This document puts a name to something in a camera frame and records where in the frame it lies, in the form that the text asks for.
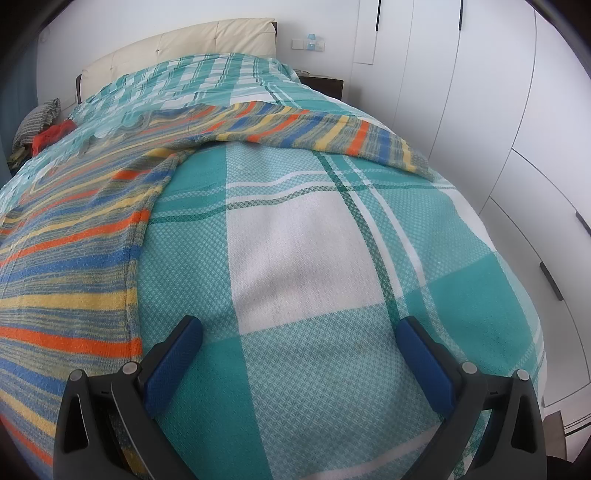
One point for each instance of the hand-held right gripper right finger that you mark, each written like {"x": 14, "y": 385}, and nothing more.
{"x": 425, "y": 364}

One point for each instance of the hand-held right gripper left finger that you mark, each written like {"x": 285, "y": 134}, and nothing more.
{"x": 173, "y": 364}

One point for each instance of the striped knit garment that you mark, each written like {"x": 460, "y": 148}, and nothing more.
{"x": 69, "y": 258}

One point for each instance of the teal plaid blanket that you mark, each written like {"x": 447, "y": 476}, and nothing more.
{"x": 300, "y": 230}

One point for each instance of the red cloth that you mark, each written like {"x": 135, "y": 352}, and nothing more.
{"x": 53, "y": 134}

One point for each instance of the white wardrobe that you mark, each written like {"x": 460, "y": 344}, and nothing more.
{"x": 485, "y": 92}

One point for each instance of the grey checked cloth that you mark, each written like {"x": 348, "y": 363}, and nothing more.
{"x": 39, "y": 117}

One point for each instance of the dark wooden nightstand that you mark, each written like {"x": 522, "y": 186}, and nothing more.
{"x": 325, "y": 85}

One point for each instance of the cream padded headboard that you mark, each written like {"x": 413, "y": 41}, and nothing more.
{"x": 184, "y": 46}

